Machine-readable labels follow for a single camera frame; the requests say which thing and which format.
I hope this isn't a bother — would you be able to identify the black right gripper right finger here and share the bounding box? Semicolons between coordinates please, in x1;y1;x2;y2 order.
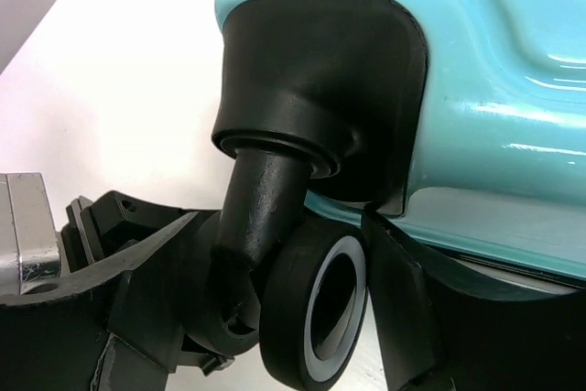
361;211;585;390

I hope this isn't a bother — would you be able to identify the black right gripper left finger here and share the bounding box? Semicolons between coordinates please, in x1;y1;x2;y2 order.
1;191;212;390

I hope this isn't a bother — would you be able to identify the pink and teal suitcase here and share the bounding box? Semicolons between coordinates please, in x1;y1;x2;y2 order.
182;0;585;390

